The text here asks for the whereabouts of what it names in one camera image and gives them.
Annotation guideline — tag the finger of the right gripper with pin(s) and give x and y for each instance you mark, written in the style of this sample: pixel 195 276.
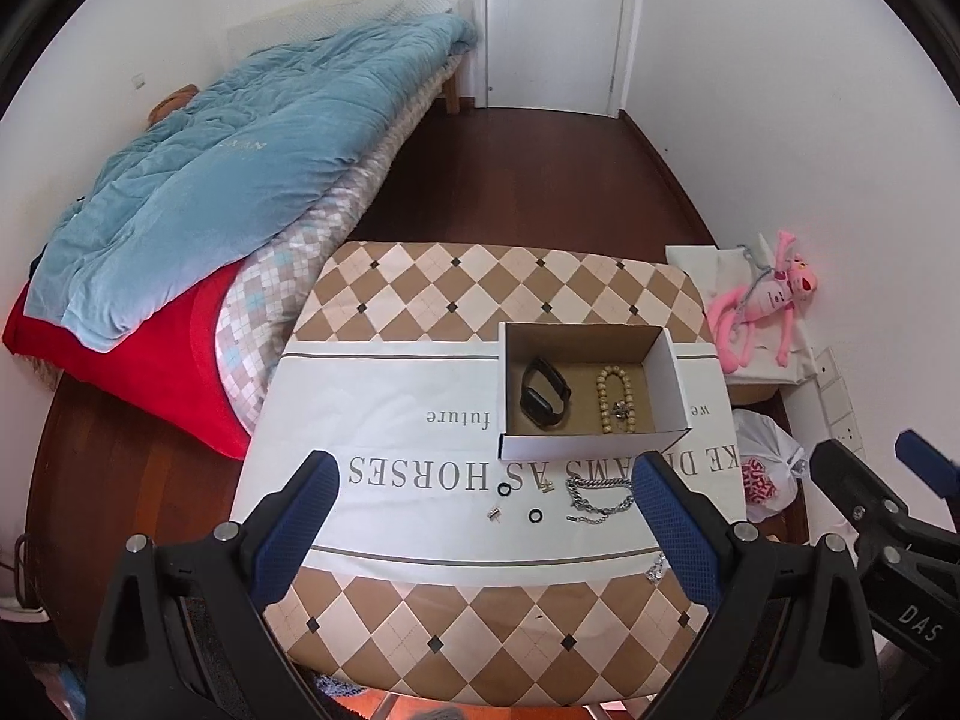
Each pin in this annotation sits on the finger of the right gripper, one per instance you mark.
pixel 863 497
pixel 937 471

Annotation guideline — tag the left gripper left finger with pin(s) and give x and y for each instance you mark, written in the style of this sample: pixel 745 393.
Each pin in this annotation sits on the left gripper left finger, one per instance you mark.
pixel 182 633

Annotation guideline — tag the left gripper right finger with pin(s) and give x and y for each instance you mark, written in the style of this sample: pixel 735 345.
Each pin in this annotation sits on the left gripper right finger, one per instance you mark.
pixel 787 635

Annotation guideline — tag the white cardboard box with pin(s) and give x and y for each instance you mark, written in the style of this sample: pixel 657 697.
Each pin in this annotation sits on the white cardboard box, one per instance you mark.
pixel 626 392

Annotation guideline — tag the black smart band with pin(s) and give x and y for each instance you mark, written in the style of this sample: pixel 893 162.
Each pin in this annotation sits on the black smart band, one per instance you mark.
pixel 545 394

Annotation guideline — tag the white plastic bag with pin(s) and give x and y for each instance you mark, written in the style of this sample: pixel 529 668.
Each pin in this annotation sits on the white plastic bag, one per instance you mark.
pixel 772 464

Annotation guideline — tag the pink panther plush toy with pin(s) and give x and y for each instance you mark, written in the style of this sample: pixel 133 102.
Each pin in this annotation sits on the pink panther plush toy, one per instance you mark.
pixel 776 292

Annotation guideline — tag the red blanket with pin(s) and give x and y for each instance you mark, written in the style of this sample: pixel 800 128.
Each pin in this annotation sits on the red blanket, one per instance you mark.
pixel 167 367

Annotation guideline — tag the checkered bed sheet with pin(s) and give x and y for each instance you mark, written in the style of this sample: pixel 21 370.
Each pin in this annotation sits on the checkered bed sheet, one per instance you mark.
pixel 263 303

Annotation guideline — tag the light blue duvet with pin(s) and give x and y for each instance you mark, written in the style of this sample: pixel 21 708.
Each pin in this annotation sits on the light blue duvet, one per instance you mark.
pixel 217 179

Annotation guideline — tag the white door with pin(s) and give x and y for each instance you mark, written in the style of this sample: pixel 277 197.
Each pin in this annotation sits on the white door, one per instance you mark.
pixel 556 55

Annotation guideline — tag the white wall power strip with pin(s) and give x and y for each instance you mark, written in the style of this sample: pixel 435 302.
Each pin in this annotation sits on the white wall power strip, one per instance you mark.
pixel 836 404

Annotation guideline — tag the wooden bed frame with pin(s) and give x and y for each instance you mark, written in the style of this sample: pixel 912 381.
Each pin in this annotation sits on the wooden bed frame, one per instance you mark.
pixel 451 94

